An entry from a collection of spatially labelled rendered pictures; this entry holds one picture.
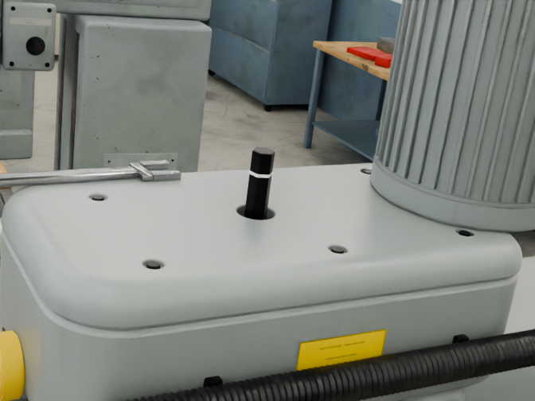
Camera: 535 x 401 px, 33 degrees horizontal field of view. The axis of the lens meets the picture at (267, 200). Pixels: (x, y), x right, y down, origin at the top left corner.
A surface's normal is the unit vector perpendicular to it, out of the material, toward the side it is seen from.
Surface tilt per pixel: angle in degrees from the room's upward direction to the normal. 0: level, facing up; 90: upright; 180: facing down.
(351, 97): 90
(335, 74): 90
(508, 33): 90
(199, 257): 0
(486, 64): 90
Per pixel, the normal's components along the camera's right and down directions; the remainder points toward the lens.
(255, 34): -0.88, 0.06
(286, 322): 0.46, 0.37
